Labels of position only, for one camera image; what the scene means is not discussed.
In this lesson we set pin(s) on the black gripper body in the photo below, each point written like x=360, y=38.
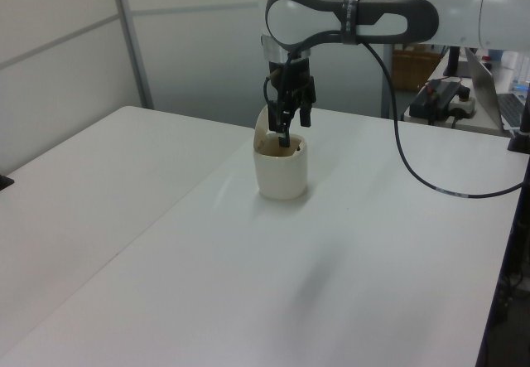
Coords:
x=292, y=75

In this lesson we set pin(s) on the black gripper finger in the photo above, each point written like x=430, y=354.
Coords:
x=305, y=110
x=280, y=122

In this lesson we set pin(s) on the small white trash can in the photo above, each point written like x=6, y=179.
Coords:
x=281, y=176

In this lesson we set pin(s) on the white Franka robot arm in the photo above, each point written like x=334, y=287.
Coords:
x=455, y=6

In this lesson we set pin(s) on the brown cardboard box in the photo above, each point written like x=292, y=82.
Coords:
x=414, y=69

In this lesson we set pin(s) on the black power supply box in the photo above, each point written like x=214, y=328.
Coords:
x=435, y=93

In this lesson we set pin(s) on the black monitor stand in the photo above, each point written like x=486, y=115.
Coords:
x=453, y=61

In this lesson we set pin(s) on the white power strip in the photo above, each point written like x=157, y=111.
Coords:
x=463, y=106

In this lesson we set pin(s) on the silver laptop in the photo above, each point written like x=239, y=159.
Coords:
x=492, y=93

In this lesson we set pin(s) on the black table frame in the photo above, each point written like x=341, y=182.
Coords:
x=507, y=280

